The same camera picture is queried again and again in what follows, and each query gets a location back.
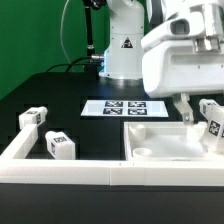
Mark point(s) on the white tag sheet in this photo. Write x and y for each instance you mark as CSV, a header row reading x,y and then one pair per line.
x,y
120,108

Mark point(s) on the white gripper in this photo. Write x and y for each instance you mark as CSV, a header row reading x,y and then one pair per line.
x,y
185,53

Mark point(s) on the white fence wall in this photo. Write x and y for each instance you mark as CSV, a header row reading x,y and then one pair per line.
x,y
16,167

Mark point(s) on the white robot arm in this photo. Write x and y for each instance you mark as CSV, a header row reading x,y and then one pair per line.
x,y
129,23

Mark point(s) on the white square tabletop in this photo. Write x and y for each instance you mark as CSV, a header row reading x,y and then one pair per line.
x,y
167,141

